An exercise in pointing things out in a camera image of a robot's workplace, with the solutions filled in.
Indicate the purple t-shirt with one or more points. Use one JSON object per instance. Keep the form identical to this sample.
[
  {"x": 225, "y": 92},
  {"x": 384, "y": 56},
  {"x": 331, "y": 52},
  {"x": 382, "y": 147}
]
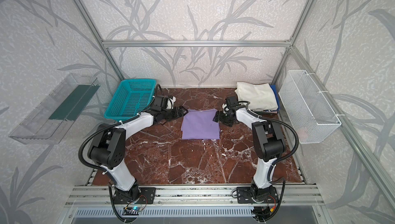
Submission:
[{"x": 200, "y": 125}]

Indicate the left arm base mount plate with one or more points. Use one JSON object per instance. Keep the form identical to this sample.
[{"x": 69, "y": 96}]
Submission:
[{"x": 146, "y": 195}]

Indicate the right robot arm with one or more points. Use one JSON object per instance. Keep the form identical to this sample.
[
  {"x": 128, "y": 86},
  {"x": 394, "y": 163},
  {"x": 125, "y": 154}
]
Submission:
[{"x": 269, "y": 145}]

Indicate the folded blue t-shirt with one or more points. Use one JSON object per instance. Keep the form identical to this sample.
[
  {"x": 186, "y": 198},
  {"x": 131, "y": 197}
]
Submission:
[{"x": 273, "y": 87}]

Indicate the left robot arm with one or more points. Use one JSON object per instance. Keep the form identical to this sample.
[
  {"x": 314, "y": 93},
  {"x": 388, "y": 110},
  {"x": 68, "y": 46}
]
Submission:
[{"x": 104, "y": 150}]

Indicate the clear plastic wall shelf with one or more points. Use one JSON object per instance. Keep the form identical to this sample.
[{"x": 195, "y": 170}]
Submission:
[{"x": 49, "y": 122}]

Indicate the white wire mesh basket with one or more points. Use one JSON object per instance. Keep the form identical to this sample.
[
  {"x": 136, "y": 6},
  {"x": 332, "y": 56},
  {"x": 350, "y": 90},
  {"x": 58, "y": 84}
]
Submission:
[{"x": 308, "y": 110}]

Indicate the aluminium front rail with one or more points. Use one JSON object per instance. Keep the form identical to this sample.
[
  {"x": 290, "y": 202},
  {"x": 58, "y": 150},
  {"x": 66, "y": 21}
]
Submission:
[{"x": 193, "y": 195}]

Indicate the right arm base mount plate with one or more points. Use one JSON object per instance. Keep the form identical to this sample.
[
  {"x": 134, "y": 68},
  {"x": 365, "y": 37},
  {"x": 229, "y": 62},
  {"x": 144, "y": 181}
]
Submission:
[{"x": 255, "y": 195}]

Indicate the teal plastic basket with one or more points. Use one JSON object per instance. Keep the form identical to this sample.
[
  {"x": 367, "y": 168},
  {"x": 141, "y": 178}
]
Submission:
[{"x": 131, "y": 97}]

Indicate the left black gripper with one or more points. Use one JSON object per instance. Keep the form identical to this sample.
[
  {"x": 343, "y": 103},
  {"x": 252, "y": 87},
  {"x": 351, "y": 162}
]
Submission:
[{"x": 172, "y": 113}]

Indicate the folded cream t-shirt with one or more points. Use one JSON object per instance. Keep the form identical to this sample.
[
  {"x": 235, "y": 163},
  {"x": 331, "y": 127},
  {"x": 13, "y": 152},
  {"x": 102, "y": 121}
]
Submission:
[{"x": 260, "y": 97}]

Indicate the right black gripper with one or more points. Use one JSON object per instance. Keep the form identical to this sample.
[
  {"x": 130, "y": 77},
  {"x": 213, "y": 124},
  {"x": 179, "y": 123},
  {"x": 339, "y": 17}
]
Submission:
[{"x": 226, "y": 117}]

